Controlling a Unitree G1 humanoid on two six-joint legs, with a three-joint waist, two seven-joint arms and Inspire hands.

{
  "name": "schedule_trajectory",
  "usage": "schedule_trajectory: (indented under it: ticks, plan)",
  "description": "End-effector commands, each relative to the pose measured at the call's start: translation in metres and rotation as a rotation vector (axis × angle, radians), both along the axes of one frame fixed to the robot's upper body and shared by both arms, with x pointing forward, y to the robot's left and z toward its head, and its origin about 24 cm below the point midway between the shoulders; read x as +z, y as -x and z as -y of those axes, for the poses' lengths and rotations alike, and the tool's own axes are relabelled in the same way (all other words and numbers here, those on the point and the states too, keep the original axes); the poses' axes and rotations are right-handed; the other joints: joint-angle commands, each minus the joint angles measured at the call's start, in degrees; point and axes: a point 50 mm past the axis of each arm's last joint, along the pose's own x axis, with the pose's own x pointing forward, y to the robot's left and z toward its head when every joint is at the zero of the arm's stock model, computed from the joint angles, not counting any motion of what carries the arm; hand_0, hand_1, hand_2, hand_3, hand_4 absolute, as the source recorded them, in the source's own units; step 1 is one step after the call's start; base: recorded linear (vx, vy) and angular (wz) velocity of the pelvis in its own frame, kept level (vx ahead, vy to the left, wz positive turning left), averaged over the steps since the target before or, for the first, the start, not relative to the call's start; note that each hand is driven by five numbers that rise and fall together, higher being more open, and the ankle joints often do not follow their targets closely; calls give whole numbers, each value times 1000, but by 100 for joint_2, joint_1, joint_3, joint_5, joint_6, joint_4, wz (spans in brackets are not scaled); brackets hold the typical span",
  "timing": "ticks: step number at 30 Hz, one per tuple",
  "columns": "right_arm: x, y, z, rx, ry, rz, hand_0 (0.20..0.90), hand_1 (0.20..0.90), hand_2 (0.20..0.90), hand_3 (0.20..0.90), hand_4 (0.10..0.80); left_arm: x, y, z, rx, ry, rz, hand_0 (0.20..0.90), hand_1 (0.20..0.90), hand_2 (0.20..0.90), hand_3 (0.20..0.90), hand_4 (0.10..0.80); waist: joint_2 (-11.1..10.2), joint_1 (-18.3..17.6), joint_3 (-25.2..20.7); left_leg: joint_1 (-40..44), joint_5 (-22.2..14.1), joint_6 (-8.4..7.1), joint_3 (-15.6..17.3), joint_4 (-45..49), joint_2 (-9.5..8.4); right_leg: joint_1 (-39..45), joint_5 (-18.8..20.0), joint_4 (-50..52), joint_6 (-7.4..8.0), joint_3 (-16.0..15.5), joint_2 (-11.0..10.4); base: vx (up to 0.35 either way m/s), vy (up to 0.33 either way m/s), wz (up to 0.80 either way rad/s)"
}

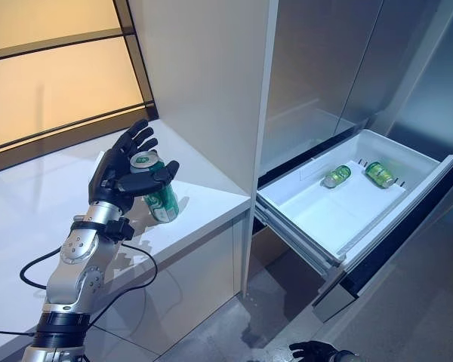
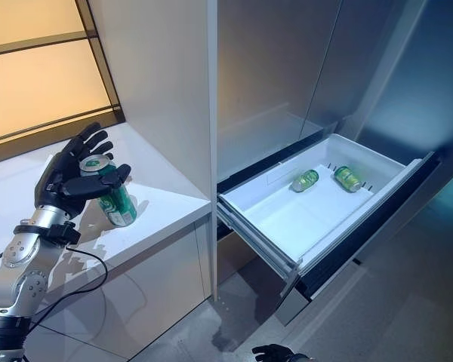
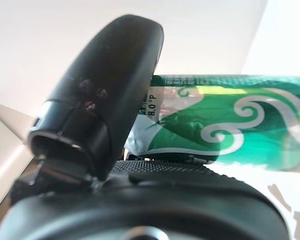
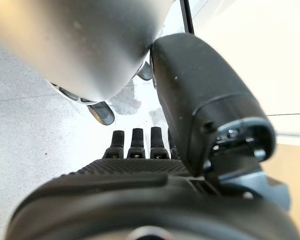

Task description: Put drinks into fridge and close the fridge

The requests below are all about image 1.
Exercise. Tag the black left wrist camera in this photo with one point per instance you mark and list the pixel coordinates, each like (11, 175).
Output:
(120, 229)

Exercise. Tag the white fridge drawer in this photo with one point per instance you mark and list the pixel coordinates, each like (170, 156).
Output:
(313, 211)

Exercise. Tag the green yellow-label drink can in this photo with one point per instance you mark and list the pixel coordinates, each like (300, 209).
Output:
(379, 174)

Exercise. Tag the dark green drink can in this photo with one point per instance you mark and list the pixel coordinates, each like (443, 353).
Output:
(164, 201)

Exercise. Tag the black-framed glowing window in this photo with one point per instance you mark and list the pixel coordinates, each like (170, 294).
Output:
(60, 75)

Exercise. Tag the tall white cabinet panel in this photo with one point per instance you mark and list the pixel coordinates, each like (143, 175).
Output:
(204, 75)

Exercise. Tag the stainless steel fridge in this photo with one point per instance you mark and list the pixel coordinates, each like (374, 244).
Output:
(324, 56)

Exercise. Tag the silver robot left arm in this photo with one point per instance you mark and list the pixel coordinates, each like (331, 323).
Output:
(71, 249)

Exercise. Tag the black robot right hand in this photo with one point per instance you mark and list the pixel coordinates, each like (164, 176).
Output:
(313, 350)

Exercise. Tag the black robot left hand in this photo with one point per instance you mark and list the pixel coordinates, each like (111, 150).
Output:
(109, 177)

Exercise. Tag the light green drink can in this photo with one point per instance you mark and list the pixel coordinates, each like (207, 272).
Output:
(338, 176)

